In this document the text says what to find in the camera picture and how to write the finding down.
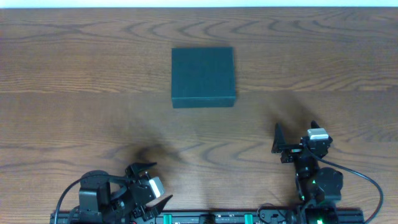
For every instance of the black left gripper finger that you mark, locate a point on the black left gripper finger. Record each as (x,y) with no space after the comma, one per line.
(156,210)
(133,170)

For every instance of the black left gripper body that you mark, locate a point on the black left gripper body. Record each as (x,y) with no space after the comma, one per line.
(138,191)

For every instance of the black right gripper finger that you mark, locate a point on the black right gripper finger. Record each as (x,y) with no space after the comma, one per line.
(279,141)
(314,125)

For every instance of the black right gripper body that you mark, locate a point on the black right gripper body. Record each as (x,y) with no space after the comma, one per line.
(296,150)

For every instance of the dark green box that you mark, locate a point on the dark green box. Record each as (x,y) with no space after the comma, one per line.
(203,77)

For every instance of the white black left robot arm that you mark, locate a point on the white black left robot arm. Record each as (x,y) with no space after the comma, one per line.
(105,198)

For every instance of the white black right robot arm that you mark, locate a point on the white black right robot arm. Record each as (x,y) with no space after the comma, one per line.
(318,188)

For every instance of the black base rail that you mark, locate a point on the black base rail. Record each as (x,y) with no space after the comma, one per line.
(229,217)

